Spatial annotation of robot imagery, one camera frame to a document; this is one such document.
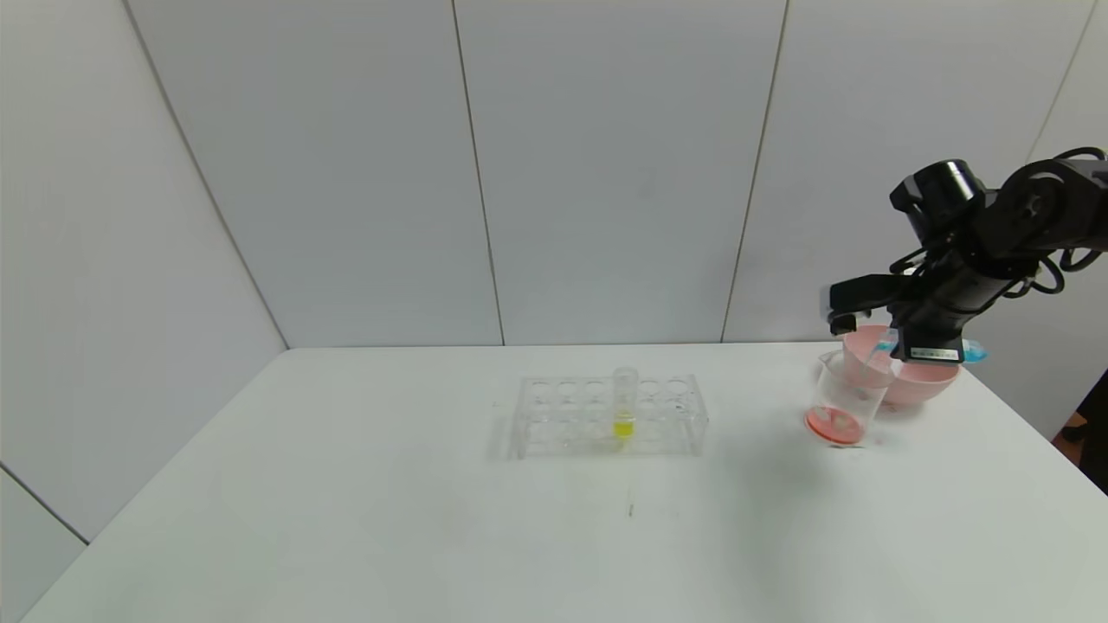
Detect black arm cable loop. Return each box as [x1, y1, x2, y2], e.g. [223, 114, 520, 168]
[1008, 147, 1108, 299]

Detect dark object beside table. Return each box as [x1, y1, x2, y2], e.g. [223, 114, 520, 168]
[1060, 368, 1108, 494]

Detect test tube with yellow pigment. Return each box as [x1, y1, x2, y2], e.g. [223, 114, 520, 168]
[613, 365, 641, 440]

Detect clear plastic test tube rack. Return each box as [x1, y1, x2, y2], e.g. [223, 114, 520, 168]
[517, 374, 711, 459]

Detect test tube with blue pigment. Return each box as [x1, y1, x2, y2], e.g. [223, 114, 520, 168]
[874, 333, 989, 365]

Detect pink bowl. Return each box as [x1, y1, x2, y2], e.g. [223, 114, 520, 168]
[841, 324, 960, 408]

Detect clear glass beaker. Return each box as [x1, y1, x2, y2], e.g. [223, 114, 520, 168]
[805, 350, 892, 447]

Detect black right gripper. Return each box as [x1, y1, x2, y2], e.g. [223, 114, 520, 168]
[890, 262, 1022, 363]

